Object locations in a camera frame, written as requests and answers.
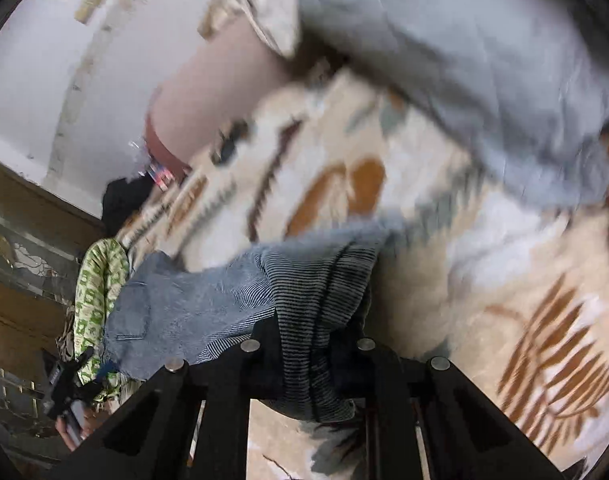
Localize grey denim pants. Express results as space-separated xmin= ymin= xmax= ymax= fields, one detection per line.
xmin=104 ymin=223 xmax=388 ymax=422

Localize person's left hand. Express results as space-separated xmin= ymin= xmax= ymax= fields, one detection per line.
xmin=55 ymin=401 xmax=108 ymax=451

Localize green patterned folded quilt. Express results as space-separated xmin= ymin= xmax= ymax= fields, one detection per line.
xmin=56 ymin=238 xmax=130 ymax=385

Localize floral leaf-pattern blanket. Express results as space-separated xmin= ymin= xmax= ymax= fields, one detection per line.
xmin=118 ymin=70 xmax=609 ymax=479

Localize wooden glass cabinet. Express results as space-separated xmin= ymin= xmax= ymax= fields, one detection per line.
xmin=0 ymin=164 xmax=104 ymax=479

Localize black garment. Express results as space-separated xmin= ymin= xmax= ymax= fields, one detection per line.
xmin=100 ymin=176 xmax=154 ymax=237

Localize red blue snack packet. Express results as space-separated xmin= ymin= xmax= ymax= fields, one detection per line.
xmin=145 ymin=160 xmax=175 ymax=192

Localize clear plastic bag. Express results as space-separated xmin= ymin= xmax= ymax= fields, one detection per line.
xmin=128 ymin=139 xmax=150 ymax=180

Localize black beige hair clip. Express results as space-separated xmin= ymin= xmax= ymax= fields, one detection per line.
xmin=210 ymin=119 xmax=250 ymax=166

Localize cream crumpled cloth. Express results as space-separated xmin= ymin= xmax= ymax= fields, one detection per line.
xmin=198 ymin=0 xmax=301 ymax=58

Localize beige wall switch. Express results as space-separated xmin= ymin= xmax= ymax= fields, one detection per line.
xmin=74 ymin=0 xmax=105 ymax=24

